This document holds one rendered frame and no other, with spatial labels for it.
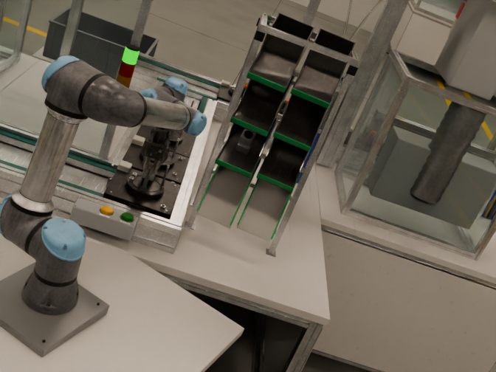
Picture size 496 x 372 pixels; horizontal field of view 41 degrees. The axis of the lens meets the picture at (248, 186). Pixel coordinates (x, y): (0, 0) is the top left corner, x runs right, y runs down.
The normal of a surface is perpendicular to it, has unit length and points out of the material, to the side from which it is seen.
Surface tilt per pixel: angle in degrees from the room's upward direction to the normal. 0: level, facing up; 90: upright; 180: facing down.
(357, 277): 90
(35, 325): 2
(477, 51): 90
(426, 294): 90
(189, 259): 0
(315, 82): 25
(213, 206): 45
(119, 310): 0
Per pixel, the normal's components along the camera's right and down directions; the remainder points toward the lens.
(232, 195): 0.09, -0.33
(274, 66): 0.22, -0.60
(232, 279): 0.34, -0.84
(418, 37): -0.14, 0.40
